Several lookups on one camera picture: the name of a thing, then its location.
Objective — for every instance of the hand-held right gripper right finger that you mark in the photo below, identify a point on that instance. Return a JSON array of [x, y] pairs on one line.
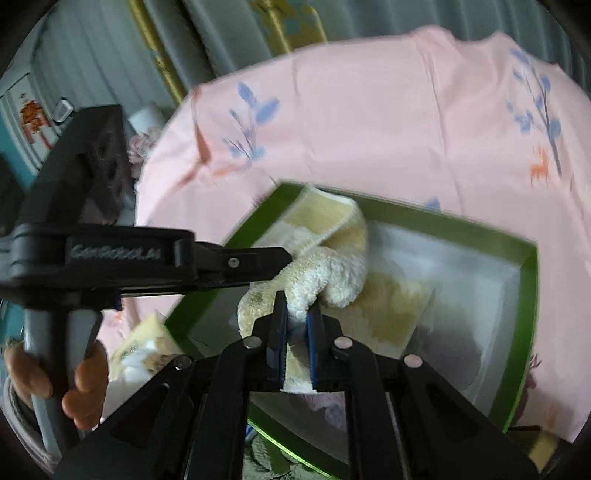
[[314, 353]]

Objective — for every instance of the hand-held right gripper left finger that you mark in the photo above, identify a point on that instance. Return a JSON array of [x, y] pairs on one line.
[[278, 344]]

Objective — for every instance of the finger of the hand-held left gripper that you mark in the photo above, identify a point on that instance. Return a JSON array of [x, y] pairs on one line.
[[240, 263]]

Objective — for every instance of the cream terry towel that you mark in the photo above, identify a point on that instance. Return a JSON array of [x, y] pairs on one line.
[[332, 272]]

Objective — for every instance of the green cardboard box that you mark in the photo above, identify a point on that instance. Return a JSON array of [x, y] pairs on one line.
[[461, 228]]

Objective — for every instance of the person's left forearm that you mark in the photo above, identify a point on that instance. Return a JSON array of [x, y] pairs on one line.
[[18, 410]]

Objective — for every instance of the person's left hand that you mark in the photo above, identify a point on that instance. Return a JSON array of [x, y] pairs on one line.
[[87, 383]]

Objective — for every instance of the yellow white towel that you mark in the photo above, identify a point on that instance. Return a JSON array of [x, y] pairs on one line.
[[138, 341]]

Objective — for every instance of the pink flower bunch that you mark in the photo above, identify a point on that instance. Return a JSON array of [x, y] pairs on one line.
[[141, 147]]

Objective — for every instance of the purple cloth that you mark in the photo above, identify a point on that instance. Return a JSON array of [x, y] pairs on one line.
[[452, 360]]

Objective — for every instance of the white cup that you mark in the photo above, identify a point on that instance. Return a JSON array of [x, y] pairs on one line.
[[147, 119]]

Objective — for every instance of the pink printed bedsheet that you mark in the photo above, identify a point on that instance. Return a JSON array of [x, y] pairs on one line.
[[369, 115]]

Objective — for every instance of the grey yellow curtain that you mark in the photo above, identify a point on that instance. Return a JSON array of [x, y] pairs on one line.
[[217, 37]]

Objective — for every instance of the red wall ornament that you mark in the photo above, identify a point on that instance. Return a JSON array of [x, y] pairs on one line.
[[33, 117]]

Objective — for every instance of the gold black bed frame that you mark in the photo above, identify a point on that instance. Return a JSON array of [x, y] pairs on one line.
[[545, 445]]

